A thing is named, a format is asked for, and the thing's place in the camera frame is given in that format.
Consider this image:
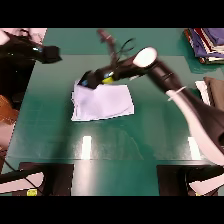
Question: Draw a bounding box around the brown garment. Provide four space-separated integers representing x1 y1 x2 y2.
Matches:
203 76 224 113

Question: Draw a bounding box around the red garment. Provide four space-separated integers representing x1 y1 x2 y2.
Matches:
193 27 215 51

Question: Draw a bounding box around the white shirt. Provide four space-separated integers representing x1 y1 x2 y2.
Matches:
70 78 136 122

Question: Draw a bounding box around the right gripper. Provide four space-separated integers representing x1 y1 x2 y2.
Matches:
78 69 103 90

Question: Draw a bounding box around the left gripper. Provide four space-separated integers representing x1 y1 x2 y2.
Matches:
41 45 63 65

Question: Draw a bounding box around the white garment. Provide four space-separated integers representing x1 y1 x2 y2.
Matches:
194 79 212 107

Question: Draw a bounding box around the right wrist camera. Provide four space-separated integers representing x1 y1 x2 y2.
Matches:
96 28 120 65

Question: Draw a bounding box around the purple garment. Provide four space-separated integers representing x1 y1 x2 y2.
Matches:
188 27 224 59

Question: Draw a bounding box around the black cable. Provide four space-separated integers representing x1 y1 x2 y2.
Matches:
116 37 137 58

